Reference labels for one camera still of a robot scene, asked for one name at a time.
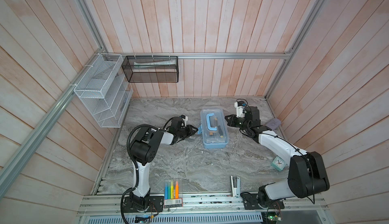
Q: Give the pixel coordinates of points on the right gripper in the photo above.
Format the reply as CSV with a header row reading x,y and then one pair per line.
x,y
231,121

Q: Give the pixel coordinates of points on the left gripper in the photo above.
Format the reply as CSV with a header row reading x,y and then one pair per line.
x,y
192,131

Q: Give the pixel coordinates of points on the blue plastic tool box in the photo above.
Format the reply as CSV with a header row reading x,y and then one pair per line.
x,y
213,128

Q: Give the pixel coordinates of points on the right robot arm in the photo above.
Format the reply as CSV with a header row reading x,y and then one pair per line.
x,y
307,174

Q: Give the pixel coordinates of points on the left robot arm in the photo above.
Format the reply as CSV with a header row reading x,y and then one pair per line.
x,y
142,145

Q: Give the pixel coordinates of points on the highlighter pen pack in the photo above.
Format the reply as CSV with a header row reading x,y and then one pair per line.
x,y
173,196

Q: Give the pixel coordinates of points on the white stapler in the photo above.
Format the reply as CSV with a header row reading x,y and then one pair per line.
x,y
236,185

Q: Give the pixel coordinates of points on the black mesh basket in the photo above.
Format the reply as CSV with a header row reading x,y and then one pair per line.
x,y
151,69

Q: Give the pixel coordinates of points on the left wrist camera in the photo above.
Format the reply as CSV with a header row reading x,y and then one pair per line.
x,y
184,119

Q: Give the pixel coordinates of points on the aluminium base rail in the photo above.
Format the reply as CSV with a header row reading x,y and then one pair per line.
x,y
212,202

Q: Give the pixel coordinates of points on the white wire mesh shelf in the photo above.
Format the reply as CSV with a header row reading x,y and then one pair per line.
x,y
104,91

